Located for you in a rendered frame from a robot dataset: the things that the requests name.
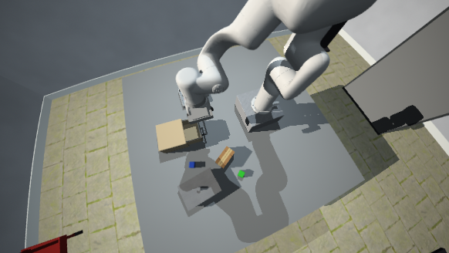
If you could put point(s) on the light wooden cabinet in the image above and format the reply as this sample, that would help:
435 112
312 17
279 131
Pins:
178 134

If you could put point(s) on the brown cardboard box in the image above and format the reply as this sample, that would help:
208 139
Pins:
225 157

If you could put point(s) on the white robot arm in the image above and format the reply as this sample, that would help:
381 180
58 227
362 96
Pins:
305 59

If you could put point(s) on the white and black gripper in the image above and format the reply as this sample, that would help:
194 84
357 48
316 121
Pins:
207 103

